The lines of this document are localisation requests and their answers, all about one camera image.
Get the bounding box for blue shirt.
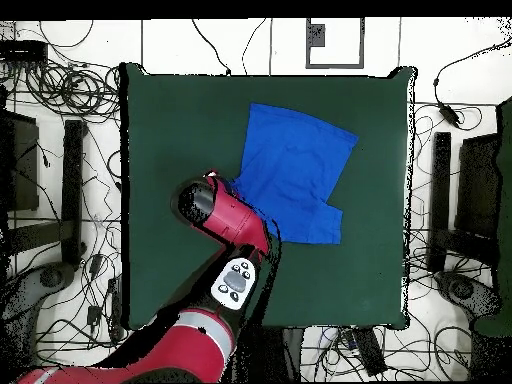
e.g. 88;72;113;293
230;102;360;246

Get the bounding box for long black stand bar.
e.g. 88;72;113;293
426;131;452;274
60;119;88;267

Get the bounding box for black power strip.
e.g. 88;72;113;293
351;326;388;377
107;275;125;342

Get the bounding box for dark green table cloth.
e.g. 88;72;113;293
118;61;418;332

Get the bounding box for black cabinet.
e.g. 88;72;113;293
0;109;41;213
453;133;502;241

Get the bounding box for grey stand foot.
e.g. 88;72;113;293
0;261;78;383
434;269;504;321

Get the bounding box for black electronics box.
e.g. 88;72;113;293
0;39;49;64

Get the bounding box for black power adapter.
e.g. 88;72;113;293
436;101;461;128

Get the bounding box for black cable with plug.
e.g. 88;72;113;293
190;17;233;77

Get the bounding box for thin black cable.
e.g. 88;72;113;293
240;17;268;76

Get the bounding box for coiled black cable bundle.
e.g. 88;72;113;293
24;59;121;123

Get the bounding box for grey square floor frame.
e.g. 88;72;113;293
305;17;366;70

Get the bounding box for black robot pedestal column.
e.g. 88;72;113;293
247;327;306;383

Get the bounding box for black adapter cable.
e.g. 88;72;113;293
432;39;512;107

